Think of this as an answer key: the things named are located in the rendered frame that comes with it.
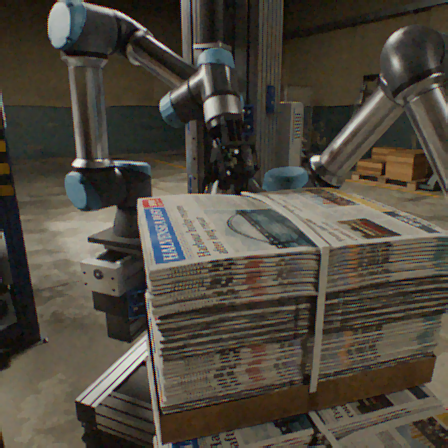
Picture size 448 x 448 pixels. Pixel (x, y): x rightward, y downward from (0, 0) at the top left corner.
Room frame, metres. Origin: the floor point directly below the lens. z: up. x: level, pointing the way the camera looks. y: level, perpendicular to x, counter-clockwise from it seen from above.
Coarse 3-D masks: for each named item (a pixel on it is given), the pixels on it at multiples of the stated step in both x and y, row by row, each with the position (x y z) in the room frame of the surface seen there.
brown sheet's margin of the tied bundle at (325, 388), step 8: (320, 384) 0.38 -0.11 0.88; (328, 384) 0.38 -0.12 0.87; (296, 392) 0.37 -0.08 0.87; (304, 392) 0.37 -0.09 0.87; (312, 392) 0.38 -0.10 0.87; (320, 392) 0.38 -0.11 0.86; (328, 392) 0.38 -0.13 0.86; (296, 400) 0.37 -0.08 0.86; (304, 400) 0.37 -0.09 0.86; (312, 400) 0.38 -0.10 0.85; (320, 400) 0.38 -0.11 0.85; (328, 400) 0.38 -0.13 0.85; (296, 408) 0.37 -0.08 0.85; (304, 408) 0.37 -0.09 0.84; (312, 408) 0.38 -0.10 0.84; (320, 408) 0.38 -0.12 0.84
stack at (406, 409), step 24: (336, 408) 0.39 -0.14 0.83; (360, 408) 0.39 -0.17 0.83; (384, 408) 0.39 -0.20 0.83; (408, 408) 0.39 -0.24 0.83; (432, 408) 0.40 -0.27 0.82; (240, 432) 0.35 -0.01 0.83; (264, 432) 0.35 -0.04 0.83; (288, 432) 0.35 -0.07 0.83; (312, 432) 0.36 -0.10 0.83; (336, 432) 0.36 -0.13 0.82; (360, 432) 0.35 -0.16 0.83; (384, 432) 0.35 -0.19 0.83; (408, 432) 0.35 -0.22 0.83; (432, 432) 0.35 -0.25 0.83
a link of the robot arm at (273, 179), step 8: (280, 168) 1.02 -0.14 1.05; (288, 168) 1.01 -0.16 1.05; (296, 168) 1.00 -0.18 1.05; (264, 176) 0.99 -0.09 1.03; (272, 176) 0.95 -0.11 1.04; (280, 176) 0.94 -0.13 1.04; (288, 176) 0.94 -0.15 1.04; (296, 176) 0.94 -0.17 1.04; (304, 176) 0.95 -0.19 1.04; (264, 184) 0.97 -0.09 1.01; (272, 184) 0.94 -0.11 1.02; (280, 184) 0.93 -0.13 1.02; (288, 184) 0.92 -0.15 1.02; (296, 184) 0.93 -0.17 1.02; (304, 184) 0.94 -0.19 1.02; (312, 184) 0.99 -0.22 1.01
